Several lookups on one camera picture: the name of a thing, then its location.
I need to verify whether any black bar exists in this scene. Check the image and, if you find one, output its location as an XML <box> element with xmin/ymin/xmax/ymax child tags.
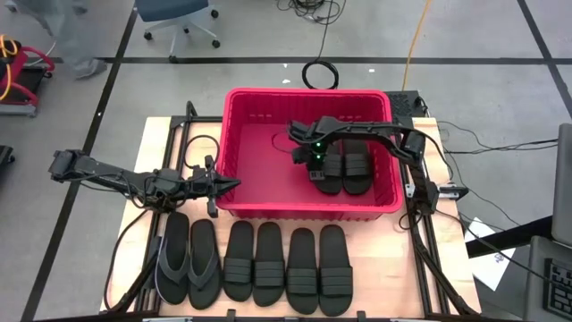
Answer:
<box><xmin>464</xmin><ymin>214</ymin><xmax>555</xmax><ymax>259</ymax></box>

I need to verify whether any thin black cable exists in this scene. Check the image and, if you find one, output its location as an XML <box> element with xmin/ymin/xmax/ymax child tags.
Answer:
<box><xmin>435</xmin><ymin>119</ymin><xmax>559</xmax><ymax>156</ymax></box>

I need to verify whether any black rubber slide sandal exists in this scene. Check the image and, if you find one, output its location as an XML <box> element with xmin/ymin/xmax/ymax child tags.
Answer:
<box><xmin>341</xmin><ymin>139</ymin><xmax>374</xmax><ymax>196</ymax></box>
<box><xmin>312</xmin><ymin>142</ymin><xmax>344</xmax><ymax>196</ymax></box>
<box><xmin>317</xmin><ymin>224</ymin><xmax>354</xmax><ymax>318</ymax></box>
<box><xmin>252</xmin><ymin>221</ymin><xmax>286</xmax><ymax>309</ymax></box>
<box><xmin>285</xmin><ymin>227</ymin><xmax>319</xmax><ymax>316</ymax></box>
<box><xmin>222</xmin><ymin>220</ymin><xmax>255</xmax><ymax>303</ymax></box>

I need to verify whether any white paper sheet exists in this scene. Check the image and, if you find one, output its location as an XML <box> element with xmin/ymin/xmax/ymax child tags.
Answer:
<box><xmin>464</xmin><ymin>216</ymin><xmax>516</xmax><ymax>292</ymax></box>

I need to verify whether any black cable bundle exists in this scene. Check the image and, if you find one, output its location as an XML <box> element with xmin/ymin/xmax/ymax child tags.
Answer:
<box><xmin>275</xmin><ymin>0</ymin><xmax>348</xmax><ymax>26</ymax></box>

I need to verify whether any red plastic bin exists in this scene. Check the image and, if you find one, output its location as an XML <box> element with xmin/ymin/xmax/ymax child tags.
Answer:
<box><xmin>215</xmin><ymin>87</ymin><xmax>405</xmax><ymax>222</ymax></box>

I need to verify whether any black keyboard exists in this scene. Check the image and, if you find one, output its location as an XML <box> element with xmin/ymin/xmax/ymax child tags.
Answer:
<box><xmin>542</xmin><ymin>257</ymin><xmax>572</xmax><ymax>321</ymax></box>

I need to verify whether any yellow cable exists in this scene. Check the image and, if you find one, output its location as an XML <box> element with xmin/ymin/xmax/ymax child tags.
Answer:
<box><xmin>400</xmin><ymin>0</ymin><xmax>433</xmax><ymax>92</ymax></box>

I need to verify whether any black perforated box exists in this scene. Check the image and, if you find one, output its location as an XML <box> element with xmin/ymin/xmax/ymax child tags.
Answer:
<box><xmin>383</xmin><ymin>90</ymin><xmax>426</xmax><ymax>120</ymax></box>

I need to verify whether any red cart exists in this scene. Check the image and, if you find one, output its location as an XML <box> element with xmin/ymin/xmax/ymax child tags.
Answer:
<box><xmin>0</xmin><ymin>34</ymin><xmax>56</xmax><ymax>119</ymax></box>

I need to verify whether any grey desk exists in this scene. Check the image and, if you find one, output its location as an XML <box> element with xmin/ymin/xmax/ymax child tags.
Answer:
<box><xmin>523</xmin><ymin>234</ymin><xmax>572</xmax><ymax>322</ymax></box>

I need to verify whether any black coiled cable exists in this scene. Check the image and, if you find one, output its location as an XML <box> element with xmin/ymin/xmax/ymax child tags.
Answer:
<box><xmin>301</xmin><ymin>17</ymin><xmax>340</xmax><ymax>89</ymax></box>

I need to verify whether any grey monitor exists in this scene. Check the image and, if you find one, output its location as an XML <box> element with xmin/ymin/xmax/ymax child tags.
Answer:
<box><xmin>551</xmin><ymin>123</ymin><xmax>572</xmax><ymax>247</ymax></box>

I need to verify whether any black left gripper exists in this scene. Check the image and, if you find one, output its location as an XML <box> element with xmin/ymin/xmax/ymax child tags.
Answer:
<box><xmin>186</xmin><ymin>154</ymin><xmax>243</xmax><ymax>219</ymax></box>

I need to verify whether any blue office chair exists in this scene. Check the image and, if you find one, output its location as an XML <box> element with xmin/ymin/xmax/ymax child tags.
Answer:
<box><xmin>133</xmin><ymin>0</ymin><xmax>222</xmax><ymax>63</ymax></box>

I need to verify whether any person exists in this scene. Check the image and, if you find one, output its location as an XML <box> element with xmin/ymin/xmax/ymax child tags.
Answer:
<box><xmin>13</xmin><ymin>0</ymin><xmax>108</xmax><ymax>81</ymax></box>

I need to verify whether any black power cable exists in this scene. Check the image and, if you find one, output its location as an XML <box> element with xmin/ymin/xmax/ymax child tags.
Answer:
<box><xmin>103</xmin><ymin>208</ymin><xmax>151</xmax><ymax>313</ymax></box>

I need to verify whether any dark grey flip-flop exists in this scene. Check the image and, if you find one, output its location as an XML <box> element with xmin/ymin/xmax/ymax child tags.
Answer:
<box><xmin>187</xmin><ymin>218</ymin><xmax>223</xmax><ymax>311</ymax></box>
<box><xmin>155</xmin><ymin>211</ymin><xmax>191</xmax><ymax>306</ymax></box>

